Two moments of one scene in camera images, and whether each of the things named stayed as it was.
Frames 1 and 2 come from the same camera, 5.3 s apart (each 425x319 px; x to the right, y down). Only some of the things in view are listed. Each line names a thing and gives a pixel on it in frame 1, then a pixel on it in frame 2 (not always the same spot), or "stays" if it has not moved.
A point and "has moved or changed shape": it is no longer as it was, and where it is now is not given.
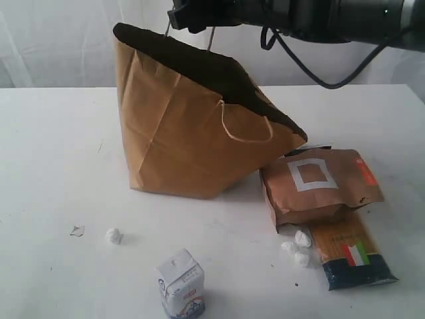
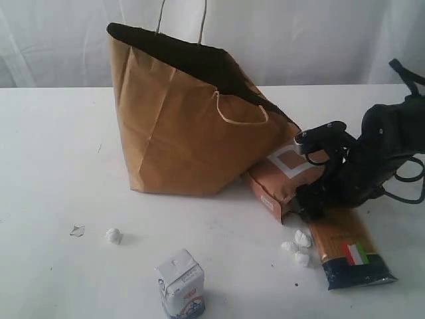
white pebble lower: (303, 260) stays
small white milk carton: (182, 285) stays
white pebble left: (285, 246) stays
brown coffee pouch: (319, 186) has moved or changed shape
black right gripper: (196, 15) to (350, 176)
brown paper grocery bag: (194, 121) stays
